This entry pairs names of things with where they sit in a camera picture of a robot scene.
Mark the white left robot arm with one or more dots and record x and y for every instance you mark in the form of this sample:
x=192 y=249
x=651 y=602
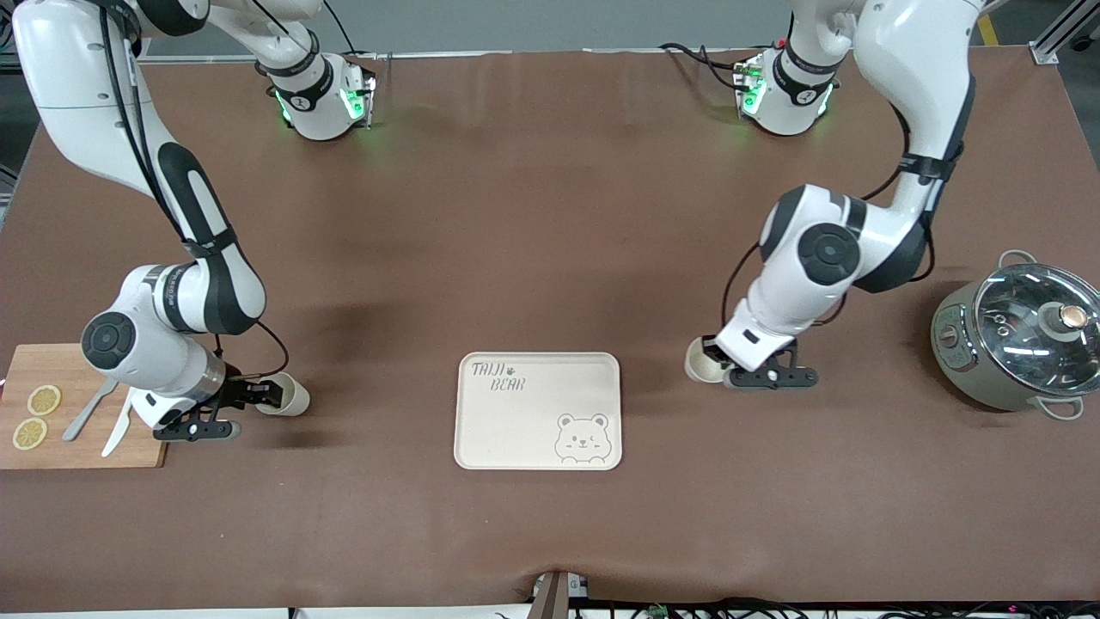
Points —
x=911 y=69

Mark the green electric cooking pot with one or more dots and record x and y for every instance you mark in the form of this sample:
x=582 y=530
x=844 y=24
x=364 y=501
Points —
x=988 y=387

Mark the metal bracket at table edge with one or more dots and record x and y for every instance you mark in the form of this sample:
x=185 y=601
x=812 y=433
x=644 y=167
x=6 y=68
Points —
x=554 y=597

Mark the grey plastic knife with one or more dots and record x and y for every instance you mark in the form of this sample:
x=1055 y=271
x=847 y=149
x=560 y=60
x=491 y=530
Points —
x=82 y=423

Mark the aluminium frame profile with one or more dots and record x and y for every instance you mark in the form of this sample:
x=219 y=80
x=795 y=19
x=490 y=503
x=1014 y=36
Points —
x=1061 y=30

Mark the white plastic knife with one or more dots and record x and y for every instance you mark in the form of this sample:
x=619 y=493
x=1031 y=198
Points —
x=116 y=438

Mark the yellow lemon slice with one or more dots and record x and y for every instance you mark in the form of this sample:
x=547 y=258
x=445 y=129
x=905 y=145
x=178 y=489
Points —
x=30 y=433
x=44 y=400

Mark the wooden cutting board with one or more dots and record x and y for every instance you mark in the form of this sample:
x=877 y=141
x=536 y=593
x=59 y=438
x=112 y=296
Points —
x=77 y=451

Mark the glass pot lid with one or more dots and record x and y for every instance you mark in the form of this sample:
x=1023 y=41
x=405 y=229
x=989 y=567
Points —
x=1014 y=344

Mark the beige tray with bear print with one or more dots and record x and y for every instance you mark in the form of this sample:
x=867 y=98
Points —
x=533 y=430

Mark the white plastic cup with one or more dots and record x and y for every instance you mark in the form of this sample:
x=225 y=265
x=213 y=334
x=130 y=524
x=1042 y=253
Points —
x=292 y=397
x=703 y=368

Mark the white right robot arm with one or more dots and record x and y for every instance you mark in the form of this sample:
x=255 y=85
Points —
x=77 y=77

